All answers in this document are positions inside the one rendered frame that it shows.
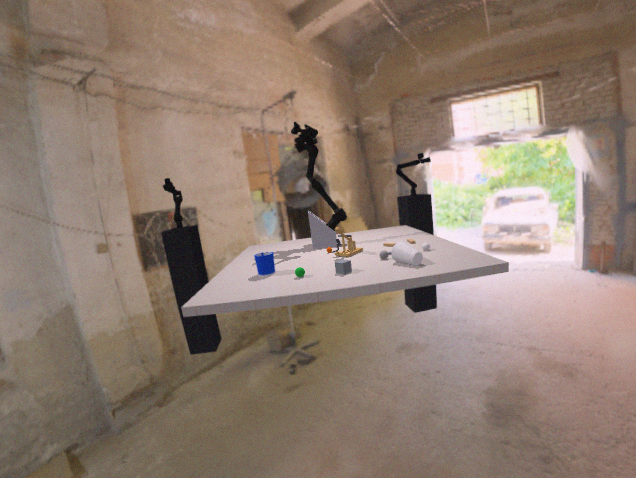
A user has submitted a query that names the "blue mug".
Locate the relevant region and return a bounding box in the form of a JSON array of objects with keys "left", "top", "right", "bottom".
[{"left": 255, "top": 252, "right": 275, "bottom": 277}]

